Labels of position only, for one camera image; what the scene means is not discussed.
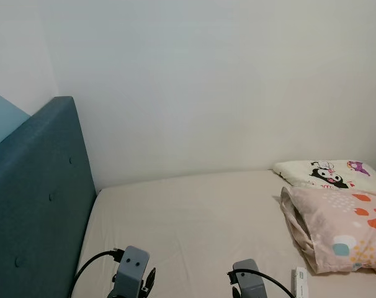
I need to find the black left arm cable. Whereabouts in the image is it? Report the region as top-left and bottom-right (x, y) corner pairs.
(69, 248), (125, 298)

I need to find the white cartoon print blanket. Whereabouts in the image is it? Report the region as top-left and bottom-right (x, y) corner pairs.
(273, 160), (376, 193)

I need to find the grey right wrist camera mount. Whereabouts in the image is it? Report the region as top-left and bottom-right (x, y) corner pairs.
(233, 260), (269, 298)

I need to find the beige mattress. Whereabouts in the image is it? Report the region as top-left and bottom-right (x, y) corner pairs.
(70, 169), (376, 298)

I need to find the pink pillow with orange dots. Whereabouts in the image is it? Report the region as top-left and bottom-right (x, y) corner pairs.
(280, 186), (376, 275)

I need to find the teal upholstered bed frame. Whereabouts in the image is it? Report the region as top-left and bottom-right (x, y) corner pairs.
(0, 96), (99, 298)

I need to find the slim white remote control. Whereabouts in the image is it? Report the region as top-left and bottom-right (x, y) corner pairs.
(292, 267), (308, 298)

